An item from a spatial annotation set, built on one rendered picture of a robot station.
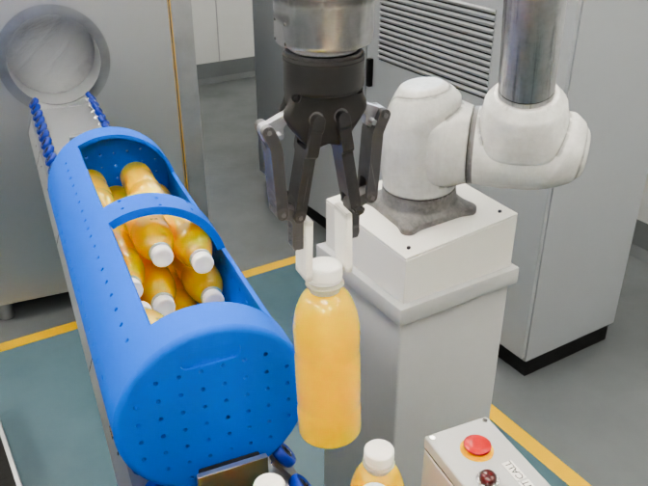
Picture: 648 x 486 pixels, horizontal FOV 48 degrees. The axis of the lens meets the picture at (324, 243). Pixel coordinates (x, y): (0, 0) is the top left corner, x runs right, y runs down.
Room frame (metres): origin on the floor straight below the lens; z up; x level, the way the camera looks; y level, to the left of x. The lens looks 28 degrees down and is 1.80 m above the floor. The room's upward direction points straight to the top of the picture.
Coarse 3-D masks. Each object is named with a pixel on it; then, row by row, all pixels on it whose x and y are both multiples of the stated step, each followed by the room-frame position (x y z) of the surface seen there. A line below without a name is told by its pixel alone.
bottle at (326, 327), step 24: (312, 288) 0.65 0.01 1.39; (336, 288) 0.65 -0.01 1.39; (312, 312) 0.64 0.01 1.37; (336, 312) 0.64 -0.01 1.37; (312, 336) 0.63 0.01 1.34; (336, 336) 0.63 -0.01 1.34; (312, 360) 0.63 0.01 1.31; (336, 360) 0.63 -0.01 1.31; (360, 360) 0.66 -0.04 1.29; (312, 384) 0.63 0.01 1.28; (336, 384) 0.63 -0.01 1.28; (360, 384) 0.66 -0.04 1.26; (312, 408) 0.63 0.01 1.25; (336, 408) 0.63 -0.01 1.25; (360, 408) 0.65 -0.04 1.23; (312, 432) 0.63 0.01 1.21; (336, 432) 0.63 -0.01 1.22
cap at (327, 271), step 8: (320, 256) 0.69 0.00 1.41; (328, 256) 0.69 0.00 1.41; (312, 264) 0.67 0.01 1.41; (320, 264) 0.67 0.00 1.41; (328, 264) 0.67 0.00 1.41; (336, 264) 0.67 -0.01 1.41; (312, 272) 0.66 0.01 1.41; (320, 272) 0.65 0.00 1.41; (328, 272) 0.65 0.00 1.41; (336, 272) 0.66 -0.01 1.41; (312, 280) 0.66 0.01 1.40; (320, 280) 0.65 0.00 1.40; (328, 280) 0.65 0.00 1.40; (336, 280) 0.66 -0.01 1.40
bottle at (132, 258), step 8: (120, 232) 1.23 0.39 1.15; (120, 240) 1.20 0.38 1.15; (128, 240) 1.21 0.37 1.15; (120, 248) 1.17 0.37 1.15; (128, 248) 1.18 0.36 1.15; (128, 256) 1.14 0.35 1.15; (136, 256) 1.15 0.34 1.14; (128, 264) 1.12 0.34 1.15; (136, 264) 1.13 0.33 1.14; (136, 272) 1.12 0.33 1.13; (144, 272) 1.14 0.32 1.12
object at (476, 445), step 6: (468, 438) 0.73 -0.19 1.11; (474, 438) 0.73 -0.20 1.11; (480, 438) 0.73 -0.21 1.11; (486, 438) 0.73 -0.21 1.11; (468, 444) 0.72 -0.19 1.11; (474, 444) 0.72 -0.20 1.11; (480, 444) 0.72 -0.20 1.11; (486, 444) 0.72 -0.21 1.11; (468, 450) 0.71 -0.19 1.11; (474, 450) 0.71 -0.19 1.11; (480, 450) 0.71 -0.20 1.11; (486, 450) 0.71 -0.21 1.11
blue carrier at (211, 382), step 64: (64, 192) 1.37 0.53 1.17; (128, 320) 0.87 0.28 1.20; (192, 320) 0.82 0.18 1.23; (256, 320) 0.85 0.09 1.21; (128, 384) 0.76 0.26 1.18; (192, 384) 0.79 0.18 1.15; (256, 384) 0.83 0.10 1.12; (128, 448) 0.75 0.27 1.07; (192, 448) 0.79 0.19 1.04; (256, 448) 0.83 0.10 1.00
